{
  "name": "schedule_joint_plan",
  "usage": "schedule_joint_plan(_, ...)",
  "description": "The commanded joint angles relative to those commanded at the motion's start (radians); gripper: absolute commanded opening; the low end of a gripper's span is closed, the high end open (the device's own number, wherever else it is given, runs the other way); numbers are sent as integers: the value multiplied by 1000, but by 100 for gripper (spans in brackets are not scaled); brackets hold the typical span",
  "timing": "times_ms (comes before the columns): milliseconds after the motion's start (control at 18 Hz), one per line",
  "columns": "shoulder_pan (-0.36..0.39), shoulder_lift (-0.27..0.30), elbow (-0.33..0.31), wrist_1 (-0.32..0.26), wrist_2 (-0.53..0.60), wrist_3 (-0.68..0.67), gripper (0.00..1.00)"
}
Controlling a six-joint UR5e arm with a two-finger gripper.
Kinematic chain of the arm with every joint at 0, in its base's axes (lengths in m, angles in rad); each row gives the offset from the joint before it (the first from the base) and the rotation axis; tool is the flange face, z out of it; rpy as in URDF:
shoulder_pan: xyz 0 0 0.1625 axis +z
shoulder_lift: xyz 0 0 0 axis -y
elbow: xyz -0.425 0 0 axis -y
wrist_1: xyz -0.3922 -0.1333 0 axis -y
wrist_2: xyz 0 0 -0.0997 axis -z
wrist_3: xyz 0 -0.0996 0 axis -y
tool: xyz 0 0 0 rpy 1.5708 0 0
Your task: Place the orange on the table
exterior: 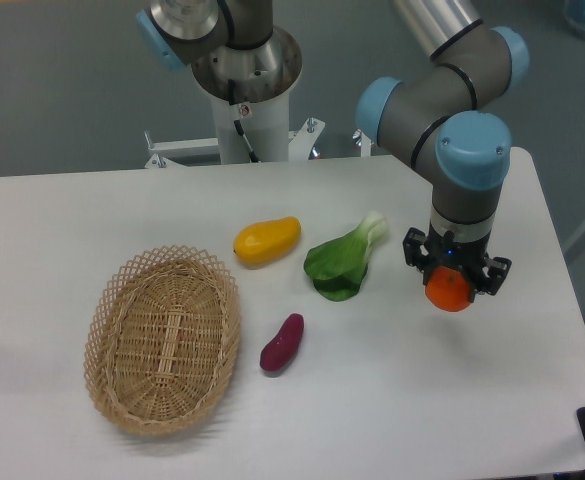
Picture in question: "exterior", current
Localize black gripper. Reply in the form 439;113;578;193
402;227;512;303

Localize orange fruit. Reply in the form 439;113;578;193
425;266;471;313

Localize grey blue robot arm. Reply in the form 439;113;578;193
136;1;529;312

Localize green bok choy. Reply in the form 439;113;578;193
303;211;389;302

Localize yellow mango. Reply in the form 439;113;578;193
233;216;301;265

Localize purple sweet potato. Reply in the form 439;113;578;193
259;313;305;373

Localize woven wicker basket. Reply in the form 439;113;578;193
83;245;241;436

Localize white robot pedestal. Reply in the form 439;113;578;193
144;27;326;168

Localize black cable on pedestal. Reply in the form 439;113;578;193
226;78;263;164

